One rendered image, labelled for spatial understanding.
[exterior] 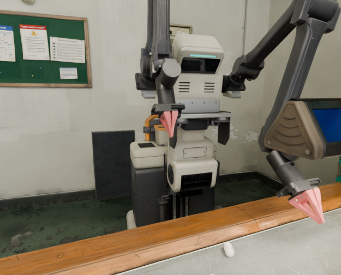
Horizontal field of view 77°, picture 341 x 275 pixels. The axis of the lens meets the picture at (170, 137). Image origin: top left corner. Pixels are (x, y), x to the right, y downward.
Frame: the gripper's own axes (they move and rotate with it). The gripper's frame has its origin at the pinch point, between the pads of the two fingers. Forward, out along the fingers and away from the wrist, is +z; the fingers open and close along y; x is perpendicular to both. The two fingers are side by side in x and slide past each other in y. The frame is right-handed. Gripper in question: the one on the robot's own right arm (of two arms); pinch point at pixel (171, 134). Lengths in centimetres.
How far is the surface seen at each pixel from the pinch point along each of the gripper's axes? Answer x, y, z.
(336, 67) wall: 57, 173, -69
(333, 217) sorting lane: -5, 48, 31
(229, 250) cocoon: -11.1, 7.0, 32.2
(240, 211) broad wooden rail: 0.7, 19.0, 25.6
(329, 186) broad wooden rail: 6, 64, 23
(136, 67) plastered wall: 135, 13, -115
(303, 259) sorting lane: -15.1, 23.2, 36.5
